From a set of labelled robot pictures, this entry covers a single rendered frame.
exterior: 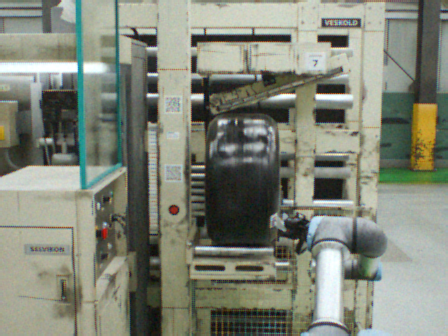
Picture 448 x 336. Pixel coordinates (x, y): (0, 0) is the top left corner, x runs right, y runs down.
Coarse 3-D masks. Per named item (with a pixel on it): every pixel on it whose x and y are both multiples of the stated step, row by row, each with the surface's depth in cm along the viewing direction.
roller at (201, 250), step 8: (200, 248) 262; (208, 248) 262; (216, 248) 262; (224, 248) 261; (232, 248) 261; (240, 248) 261; (248, 248) 261; (256, 248) 261; (264, 248) 261; (272, 248) 261; (248, 256) 263; (256, 256) 262; (264, 256) 262; (272, 256) 262
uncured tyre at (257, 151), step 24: (216, 120) 260; (240, 120) 258; (264, 120) 258; (216, 144) 249; (240, 144) 248; (264, 144) 248; (216, 168) 245; (240, 168) 244; (264, 168) 244; (216, 192) 245; (240, 192) 244; (264, 192) 244; (216, 216) 249; (240, 216) 248; (264, 216) 248; (216, 240) 260; (240, 240) 258; (264, 240) 258
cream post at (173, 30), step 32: (160, 0) 255; (160, 32) 257; (160, 64) 258; (160, 96) 260; (160, 128) 262; (160, 160) 264; (160, 192) 266; (160, 224) 269; (160, 256) 271; (160, 288) 273
